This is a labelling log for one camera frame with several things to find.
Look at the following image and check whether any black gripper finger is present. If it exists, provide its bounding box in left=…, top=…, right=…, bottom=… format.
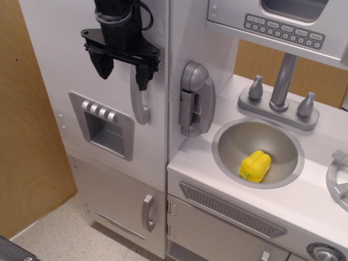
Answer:
left=89, top=50, right=114, bottom=79
left=135, top=62, right=154, bottom=91

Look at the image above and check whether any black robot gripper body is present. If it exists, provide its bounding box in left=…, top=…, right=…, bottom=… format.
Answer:
left=81, top=17, right=161, bottom=71

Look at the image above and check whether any silver fridge door handle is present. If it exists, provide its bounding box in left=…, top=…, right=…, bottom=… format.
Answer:
left=130, top=65, right=150, bottom=125

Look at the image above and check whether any white fridge door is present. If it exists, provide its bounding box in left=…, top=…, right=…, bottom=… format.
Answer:
left=20, top=1, right=169, bottom=191

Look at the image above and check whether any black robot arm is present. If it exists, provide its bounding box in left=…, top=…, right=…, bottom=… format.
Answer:
left=81, top=1, right=161, bottom=91

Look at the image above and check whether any silver ice water dispenser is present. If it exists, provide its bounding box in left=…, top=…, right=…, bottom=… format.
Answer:
left=69, top=91, right=135, bottom=161

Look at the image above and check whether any silver round sink bowl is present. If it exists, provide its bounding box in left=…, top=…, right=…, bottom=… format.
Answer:
left=212, top=119, right=305, bottom=189

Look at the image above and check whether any brown wooden board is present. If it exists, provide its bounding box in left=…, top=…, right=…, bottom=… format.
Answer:
left=1, top=1, right=77, bottom=239

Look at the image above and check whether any white lower freezer door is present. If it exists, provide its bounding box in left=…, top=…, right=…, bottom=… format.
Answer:
left=67, top=149, right=166, bottom=258

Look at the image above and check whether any yellow toy bell pepper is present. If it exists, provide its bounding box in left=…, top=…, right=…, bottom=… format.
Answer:
left=239, top=150, right=272, bottom=183

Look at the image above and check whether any silver vent grille panel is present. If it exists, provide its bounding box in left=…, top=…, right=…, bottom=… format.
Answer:
left=179, top=182, right=287, bottom=238

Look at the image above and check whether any white toy kitchen cabinet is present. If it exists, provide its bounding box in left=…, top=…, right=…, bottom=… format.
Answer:
left=167, top=1, right=347, bottom=260

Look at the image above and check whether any silver toy faucet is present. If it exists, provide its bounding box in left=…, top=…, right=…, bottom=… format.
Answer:
left=238, top=53, right=320, bottom=131

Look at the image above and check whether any toy microwave with keypad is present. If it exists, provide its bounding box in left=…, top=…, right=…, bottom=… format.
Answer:
left=207, top=0, right=347, bottom=70

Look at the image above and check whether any brown cardboard backing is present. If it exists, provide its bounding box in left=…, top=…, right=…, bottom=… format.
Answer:
left=233, top=38, right=348, bottom=109

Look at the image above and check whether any black case corner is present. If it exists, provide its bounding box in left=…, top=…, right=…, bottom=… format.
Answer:
left=1, top=236, right=40, bottom=261

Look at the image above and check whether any silver stove burner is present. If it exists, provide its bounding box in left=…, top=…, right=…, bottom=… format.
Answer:
left=326, top=150, right=347, bottom=212

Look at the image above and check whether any silver oven knob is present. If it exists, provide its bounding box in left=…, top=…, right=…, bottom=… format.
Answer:
left=307, top=243, right=346, bottom=261

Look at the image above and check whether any grey toy wall phone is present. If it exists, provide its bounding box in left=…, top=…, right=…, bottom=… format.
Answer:
left=179, top=61, right=216, bottom=137

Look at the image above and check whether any silver lower door handle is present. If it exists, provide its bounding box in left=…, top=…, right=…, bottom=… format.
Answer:
left=141, top=194, right=155, bottom=233

